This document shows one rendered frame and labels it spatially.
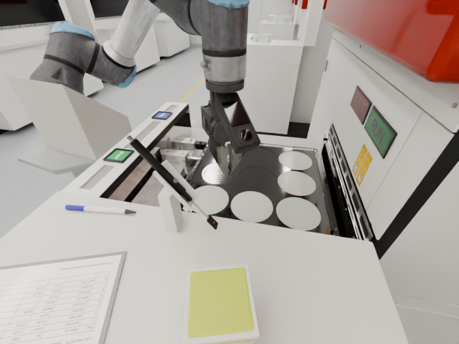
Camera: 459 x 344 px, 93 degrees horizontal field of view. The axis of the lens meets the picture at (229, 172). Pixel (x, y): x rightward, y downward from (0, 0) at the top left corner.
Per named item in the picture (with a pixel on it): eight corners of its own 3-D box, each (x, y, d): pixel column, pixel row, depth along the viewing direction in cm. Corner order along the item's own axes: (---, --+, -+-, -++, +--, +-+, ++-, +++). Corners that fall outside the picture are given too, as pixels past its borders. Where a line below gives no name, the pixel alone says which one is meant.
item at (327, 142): (323, 155, 78) (330, 132, 72) (350, 273, 44) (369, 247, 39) (317, 155, 79) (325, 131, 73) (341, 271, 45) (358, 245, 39)
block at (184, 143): (197, 145, 77) (197, 138, 75) (194, 151, 75) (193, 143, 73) (176, 143, 79) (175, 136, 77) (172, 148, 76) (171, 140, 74)
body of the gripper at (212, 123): (231, 125, 52) (232, 70, 45) (248, 141, 46) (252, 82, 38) (201, 131, 50) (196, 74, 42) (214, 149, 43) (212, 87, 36)
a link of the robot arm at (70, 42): (42, 59, 76) (52, 22, 77) (86, 78, 85) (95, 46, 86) (44, 50, 67) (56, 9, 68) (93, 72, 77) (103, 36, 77)
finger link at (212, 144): (227, 156, 49) (227, 120, 44) (231, 160, 48) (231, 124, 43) (208, 161, 48) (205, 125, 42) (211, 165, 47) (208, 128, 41)
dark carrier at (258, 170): (314, 152, 71) (314, 151, 71) (330, 242, 45) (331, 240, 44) (212, 141, 77) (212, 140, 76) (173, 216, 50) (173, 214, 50)
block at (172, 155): (189, 158, 71) (188, 150, 69) (186, 164, 69) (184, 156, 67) (167, 155, 72) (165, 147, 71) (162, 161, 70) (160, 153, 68)
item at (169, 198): (203, 220, 40) (197, 162, 32) (197, 238, 37) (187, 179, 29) (172, 215, 41) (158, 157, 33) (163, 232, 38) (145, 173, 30)
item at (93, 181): (192, 134, 97) (188, 102, 88) (118, 237, 54) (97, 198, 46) (172, 132, 98) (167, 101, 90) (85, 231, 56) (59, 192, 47)
